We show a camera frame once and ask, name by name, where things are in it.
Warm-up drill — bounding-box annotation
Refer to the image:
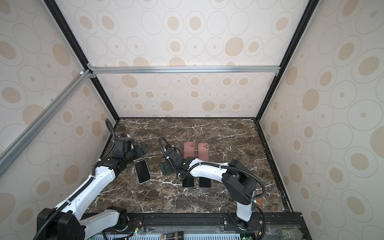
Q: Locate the phone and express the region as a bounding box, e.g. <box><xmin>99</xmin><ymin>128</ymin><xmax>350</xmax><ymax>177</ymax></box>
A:
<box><xmin>134</xmin><ymin>160</ymin><xmax>152</xmax><ymax>184</ymax></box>
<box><xmin>182</xmin><ymin>177</ymin><xmax>195</xmax><ymax>188</ymax></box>

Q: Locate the pink phone case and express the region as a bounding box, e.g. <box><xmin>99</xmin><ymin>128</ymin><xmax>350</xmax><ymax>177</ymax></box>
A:
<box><xmin>198</xmin><ymin>143</ymin><xmax>210</xmax><ymax>162</ymax></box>
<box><xmin>184</xmin><ymin>142</ymin><xmax>196</xmax><ymax>159</ymax></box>

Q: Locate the purple smartphone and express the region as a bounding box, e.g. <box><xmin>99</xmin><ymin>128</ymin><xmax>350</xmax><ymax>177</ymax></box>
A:
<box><xmin>199</xmin><ymin>177</ymin><xmax>211</xmax><ymax>188</ymax></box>

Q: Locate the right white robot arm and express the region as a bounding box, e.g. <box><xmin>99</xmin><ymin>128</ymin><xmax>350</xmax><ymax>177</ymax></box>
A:
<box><xmin>159</xmin><ymin>137</ymin><xmax>266</xmax><ymax>230</ymax></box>

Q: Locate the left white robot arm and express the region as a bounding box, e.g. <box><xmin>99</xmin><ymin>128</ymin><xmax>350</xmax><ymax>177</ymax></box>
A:
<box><xmin>34</xmin><ymin>119</ymin><xmax>148</xmax><ymax>240</ymax></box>

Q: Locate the dark bottle at front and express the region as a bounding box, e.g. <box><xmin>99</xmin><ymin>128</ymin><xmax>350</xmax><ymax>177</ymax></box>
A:
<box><xmin>160</xmin><ymin>231</ymin><xmax>184</xmax><ymax>240</ymax></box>

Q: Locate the amber bottle black cap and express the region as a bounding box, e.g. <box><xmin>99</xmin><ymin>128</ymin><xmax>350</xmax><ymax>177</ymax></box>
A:
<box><xmin>255</xmin><ymin>198</ymin><xmax>264</xmax><ymax>207</ymax></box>

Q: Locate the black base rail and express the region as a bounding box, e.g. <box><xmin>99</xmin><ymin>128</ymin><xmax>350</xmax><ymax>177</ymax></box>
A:
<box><xmin>53</xmin><ymin>212</ymin><xmax>313</xmax><ymax>240</ymax></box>

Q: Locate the silver aluminium back rail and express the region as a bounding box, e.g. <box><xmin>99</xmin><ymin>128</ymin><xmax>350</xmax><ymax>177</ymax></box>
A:
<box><xmin>91</xmin><ymin>66</ymin><xmax>280</xmax><ymax>74</ymax></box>

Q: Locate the silver aluminium rail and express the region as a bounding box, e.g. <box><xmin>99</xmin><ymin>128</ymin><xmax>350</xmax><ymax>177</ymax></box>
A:
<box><xmin>91</xmin><ymin>66</ymin><xmax>280</xmax><ymax>74</ymax></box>
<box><xmin>1</xmin><ymin>70</ymin><xmax>91</xmax><ymax>175</ymax></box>

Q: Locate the silver aluminium left rail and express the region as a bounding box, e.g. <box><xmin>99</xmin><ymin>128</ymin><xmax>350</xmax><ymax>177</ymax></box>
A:
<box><xmin>1</xmin><ymin>70</ymin><xmax>91</xmax><ymax>175</ymax></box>

